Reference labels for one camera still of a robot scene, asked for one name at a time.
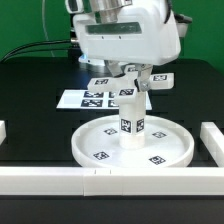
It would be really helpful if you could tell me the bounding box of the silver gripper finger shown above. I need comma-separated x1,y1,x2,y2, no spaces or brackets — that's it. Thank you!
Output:
105,60,124,77
135,64,153,92

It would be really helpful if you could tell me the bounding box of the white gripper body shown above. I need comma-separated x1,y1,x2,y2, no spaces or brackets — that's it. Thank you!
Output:
73,2,180,65

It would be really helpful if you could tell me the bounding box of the white cross-shaped table base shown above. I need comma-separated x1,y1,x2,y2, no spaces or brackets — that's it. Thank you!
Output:
87,65,174,102

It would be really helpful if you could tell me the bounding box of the white round table top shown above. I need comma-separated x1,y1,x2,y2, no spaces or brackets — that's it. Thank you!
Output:
71,115,194,168

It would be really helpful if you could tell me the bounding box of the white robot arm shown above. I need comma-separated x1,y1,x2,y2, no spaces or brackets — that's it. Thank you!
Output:
73,0,180,91

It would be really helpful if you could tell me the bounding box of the white marker plate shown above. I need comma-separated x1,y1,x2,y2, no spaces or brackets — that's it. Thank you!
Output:
55,89,153,111

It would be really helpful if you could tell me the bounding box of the white right fence bar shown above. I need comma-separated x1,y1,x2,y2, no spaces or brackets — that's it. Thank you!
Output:
200,122,224,168

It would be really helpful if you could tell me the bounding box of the white fence bar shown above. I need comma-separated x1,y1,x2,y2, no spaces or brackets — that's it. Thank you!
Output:
0,167,224,196
200,122,224,168
0,120,6,145

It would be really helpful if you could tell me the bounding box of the white front fence bar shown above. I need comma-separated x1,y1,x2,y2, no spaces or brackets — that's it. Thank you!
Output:
0,167,224,196

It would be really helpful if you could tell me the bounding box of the white left fence bar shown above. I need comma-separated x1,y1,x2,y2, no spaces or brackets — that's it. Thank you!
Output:
0,120,6,145

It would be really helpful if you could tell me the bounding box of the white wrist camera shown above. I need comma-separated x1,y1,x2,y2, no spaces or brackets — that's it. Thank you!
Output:
174,13,193,38

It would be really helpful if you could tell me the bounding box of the thin white cable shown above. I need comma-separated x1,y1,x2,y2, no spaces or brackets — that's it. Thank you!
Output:
41,0,56,58

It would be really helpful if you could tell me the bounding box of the black cable pair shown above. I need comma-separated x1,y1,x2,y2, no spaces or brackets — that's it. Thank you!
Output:
0,39,81,64

